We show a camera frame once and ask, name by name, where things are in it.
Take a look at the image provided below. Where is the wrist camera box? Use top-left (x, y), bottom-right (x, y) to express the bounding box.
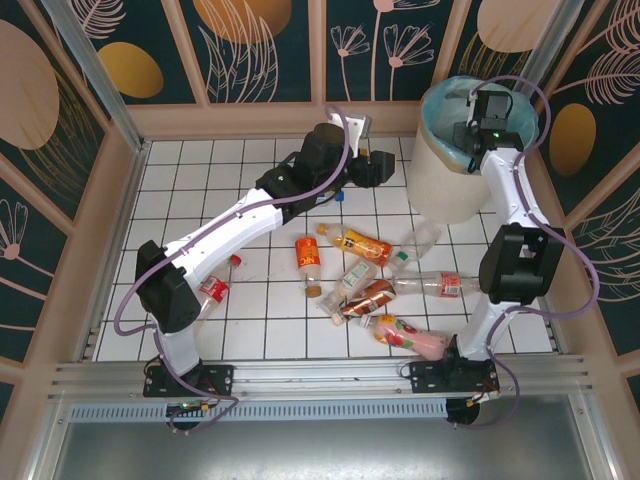
top-left (468, 87), bottom-right (512, 124)
top-left (347, 115), bottom-right (372, 151)

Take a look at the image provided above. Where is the green white label bottle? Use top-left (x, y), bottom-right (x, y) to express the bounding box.
top-left (319, 258), bottom-right (380, 314)

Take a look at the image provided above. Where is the beige round bin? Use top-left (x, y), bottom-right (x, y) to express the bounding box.
top-left (404, 74), bottom-right (541, 226)

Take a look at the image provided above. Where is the aluminium cross rail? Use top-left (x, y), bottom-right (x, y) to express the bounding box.
top-left (48, 353), bottom-right (594, 401)

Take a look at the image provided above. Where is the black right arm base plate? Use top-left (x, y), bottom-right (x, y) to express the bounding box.
top-left (408, 360), bottom-right (500, 396)

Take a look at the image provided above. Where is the clear red label bottle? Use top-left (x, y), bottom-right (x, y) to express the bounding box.
top-left (392, 271), bottom-right (482, 300)
top-left (197, 253), bottom-right (244, 324)

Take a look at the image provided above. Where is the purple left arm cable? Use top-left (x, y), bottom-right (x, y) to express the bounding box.
top-left (114, 103), bottom-right (354, 435)

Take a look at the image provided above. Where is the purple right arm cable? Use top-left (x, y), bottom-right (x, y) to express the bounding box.
top-left (452, 74), bottom-right (601, 432)

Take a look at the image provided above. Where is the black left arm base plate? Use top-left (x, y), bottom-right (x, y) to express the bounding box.
top-left (143, 363), bottom-right (236, 399)

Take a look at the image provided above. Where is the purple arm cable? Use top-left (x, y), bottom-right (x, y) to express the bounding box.
top-left (452, 74), bottom-right (601, 432)
top-left (114, 103), bottom-right (354, 435)

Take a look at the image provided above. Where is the brown coffee bottle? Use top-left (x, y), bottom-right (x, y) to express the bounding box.
top-left (330, 278), bottom-right (397, 326)

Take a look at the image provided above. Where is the orange juice bottle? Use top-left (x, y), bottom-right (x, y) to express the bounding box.
top-left (315, 223), bottom-right (395, 269)

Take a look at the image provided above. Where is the orange label brown cap bottle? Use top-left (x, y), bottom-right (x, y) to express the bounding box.
top-left (293, 234), bottom-right (324, 300)

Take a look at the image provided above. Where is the grey metal plate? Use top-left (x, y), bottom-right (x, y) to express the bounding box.
top-left (29, 419), bottom-right (614, 480)

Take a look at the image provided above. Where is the aluminium corner post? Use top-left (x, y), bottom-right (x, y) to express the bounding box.
top-left (517, 0), bottom-right (584, 96)
top-left (39, 0), bottom-right (151, 154)

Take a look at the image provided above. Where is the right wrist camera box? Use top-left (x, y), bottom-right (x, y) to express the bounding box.
top-left (468, 87), bottom-right (512, 124)

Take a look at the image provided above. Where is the pink fruit label bottle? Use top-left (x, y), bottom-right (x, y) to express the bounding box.
top-left (360, 313), bottom-right (451, 362)

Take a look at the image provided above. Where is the light blue bin liner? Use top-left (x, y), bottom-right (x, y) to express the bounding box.
top-left (422, 73), bottom-right (541, 177)

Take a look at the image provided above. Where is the clear green cap bottle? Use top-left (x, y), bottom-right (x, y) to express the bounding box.
top-left (384, 222), bottom-right (444, 276)

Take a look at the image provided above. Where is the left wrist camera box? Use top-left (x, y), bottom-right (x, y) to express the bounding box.
top-left (347, 115), bottom-right (372, 151)

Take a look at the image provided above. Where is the aluminium side rail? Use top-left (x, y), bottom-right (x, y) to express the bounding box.
top-left (539, 292), bottom-right (571, 354)
top-left (79, 139), bottom-right (151, 362)

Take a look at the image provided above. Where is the slotted grey cable duct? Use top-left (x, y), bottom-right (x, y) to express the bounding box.
top-left (68, 402), bottom-right (451, 424)

